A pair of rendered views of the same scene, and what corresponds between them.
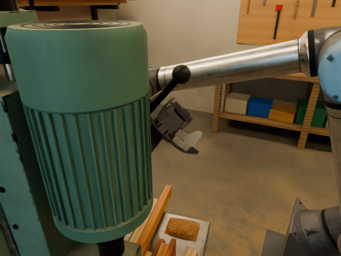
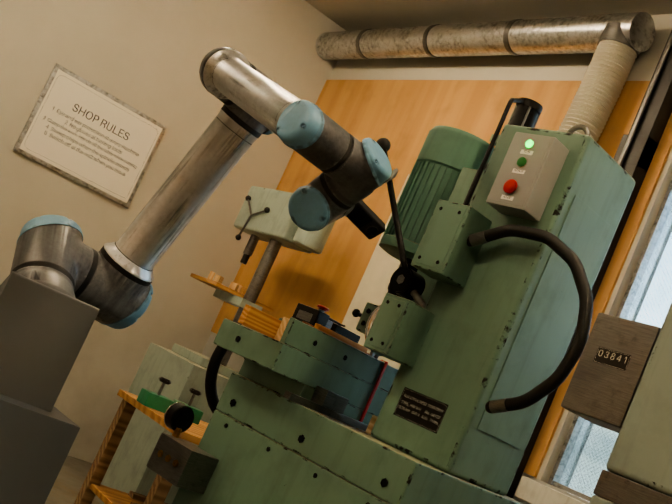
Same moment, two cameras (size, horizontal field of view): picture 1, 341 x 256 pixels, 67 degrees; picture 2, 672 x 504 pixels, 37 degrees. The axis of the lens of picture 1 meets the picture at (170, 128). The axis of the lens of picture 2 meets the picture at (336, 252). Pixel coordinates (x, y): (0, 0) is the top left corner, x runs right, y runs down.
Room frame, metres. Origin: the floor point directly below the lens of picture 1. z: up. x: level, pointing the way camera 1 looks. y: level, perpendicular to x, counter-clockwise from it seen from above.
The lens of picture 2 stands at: (2.42, 1.11, 0.86)
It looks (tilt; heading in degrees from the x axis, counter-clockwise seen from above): 7 degrees up; 210
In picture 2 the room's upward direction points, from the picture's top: 24 degrees clockwise
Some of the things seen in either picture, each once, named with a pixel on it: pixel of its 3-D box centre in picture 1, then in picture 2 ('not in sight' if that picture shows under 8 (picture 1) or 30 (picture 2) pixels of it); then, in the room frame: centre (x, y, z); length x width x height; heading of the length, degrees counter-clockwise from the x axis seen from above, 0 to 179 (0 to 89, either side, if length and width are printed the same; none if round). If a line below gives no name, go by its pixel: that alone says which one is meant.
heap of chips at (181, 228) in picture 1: (182, 226); not in sight; (0.58, -0.04, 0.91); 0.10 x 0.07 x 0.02; 73
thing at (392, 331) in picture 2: not in sight; (398, 329); (0.57, 0.25, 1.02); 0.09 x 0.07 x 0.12; 163
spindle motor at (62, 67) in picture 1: (94, 129); (439, 201); (0.36, 0.12, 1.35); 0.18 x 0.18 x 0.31
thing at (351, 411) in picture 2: not in sight; (329, 404); (0.34, 0.06, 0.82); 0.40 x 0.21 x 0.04; 163
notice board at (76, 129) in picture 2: not in sight; (93, 137); (-1.11, -2.44, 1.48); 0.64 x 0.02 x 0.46; 155
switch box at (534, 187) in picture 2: not in sight; (527, 175); (0.59, 0.38, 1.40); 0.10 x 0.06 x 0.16; 73
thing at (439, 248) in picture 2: not in sight; (450, 242); (0.57, 0.28, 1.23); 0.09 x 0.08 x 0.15; 73
